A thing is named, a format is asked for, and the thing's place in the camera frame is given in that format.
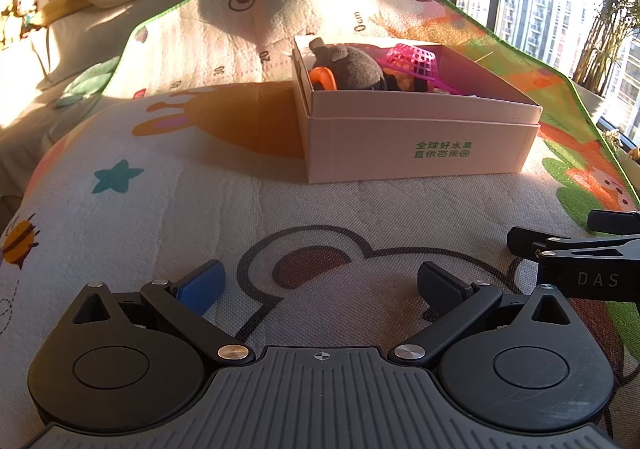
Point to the tall white plant pot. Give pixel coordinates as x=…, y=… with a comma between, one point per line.
x=590, y=101

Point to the pale green leaf cloth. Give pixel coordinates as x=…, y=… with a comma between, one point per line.
x=87, y=81

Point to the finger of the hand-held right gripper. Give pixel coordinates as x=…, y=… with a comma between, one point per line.
x=525, y=239
x=615, y=223

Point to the bamboo plant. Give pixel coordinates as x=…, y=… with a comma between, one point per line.
x=610, y=14

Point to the orange pumpkin toy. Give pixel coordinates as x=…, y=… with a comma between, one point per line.
x=320, y=76

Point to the yellow headboard cushion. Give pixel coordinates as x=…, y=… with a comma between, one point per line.
x=62, y=6

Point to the pink plastic basket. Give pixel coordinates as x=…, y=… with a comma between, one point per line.
x=415, y=61

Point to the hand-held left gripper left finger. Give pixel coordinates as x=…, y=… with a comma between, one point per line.
x=202, y=286

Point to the white plush toy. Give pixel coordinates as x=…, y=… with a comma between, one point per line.
x=17, y=14

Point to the black plush toy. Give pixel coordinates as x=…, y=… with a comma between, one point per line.
x=355, y=69

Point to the white bed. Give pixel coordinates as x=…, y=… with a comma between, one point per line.
x=30, y=94

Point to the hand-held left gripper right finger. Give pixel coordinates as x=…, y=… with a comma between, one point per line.
x=442, y=286

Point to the pink cardboard box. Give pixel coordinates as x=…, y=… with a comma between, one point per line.
x=400, y=129

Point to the cartoon animal play mat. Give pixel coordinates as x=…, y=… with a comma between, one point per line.
x=200, y=209

